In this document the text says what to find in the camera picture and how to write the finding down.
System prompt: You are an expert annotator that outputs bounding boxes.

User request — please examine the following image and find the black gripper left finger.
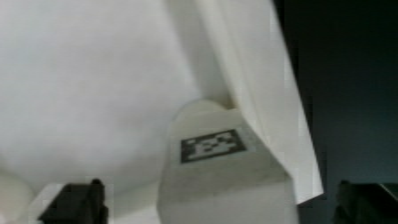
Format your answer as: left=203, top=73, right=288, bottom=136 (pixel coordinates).
left=38, top=179, right=109, bottom=224

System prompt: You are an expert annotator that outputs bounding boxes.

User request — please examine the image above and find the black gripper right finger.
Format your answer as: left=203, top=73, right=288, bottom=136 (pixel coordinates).
left=333, top=180, right=398, bottom=224

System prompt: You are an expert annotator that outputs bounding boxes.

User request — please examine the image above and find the white table leg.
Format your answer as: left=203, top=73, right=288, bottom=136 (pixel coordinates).
left=157, top=100, right=299, bottom=224

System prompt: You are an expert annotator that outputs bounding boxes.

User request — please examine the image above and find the white square tabletop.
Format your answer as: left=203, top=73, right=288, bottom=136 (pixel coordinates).
left=0, top=0, right=324, bottom=224

